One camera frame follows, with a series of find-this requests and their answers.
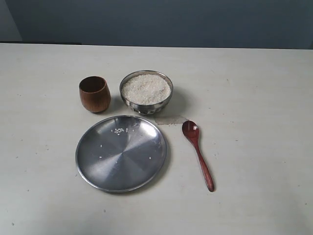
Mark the reddish wooden spoon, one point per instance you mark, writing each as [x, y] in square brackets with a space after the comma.
[192, 133]

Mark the steel bowl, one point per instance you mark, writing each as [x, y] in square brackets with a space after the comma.
[146, 109]

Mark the clear tape patch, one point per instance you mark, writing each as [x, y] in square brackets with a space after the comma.
[169, 120]

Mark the round steel plate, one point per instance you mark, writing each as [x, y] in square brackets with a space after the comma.
[120, 154]

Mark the brown wooden cup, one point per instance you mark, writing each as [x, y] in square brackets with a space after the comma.
[94, 94]

